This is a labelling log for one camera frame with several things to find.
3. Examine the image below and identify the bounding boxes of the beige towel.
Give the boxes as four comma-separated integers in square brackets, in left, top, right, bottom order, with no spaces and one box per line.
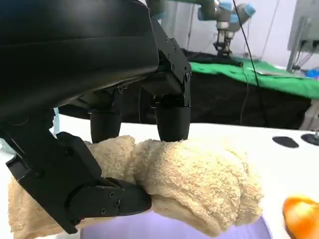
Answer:
[8,135,265,238]

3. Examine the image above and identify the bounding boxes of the pale green mug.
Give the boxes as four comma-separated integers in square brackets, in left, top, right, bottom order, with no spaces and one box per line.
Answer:
[53,108,62,136]

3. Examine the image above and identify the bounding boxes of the thin black hanging cable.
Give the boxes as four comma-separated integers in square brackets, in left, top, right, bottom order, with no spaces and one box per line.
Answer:
[231,0,269,127]

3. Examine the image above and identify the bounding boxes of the lilac plate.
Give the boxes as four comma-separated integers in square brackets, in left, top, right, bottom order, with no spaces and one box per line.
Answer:
[79,208,272,239]

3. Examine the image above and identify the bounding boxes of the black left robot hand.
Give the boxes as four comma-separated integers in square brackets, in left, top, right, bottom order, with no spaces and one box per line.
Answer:
[0,0,192,235]

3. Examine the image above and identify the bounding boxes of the green table cloth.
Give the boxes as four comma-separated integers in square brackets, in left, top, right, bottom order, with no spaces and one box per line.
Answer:
[187,60,319,102]

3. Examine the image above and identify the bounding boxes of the black cloth backdrop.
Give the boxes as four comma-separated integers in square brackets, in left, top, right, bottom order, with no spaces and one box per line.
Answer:
[58,48,312,130]

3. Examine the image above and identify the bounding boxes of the orange and white bread roll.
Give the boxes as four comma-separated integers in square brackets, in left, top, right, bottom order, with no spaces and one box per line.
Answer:
[283,196,319,239]

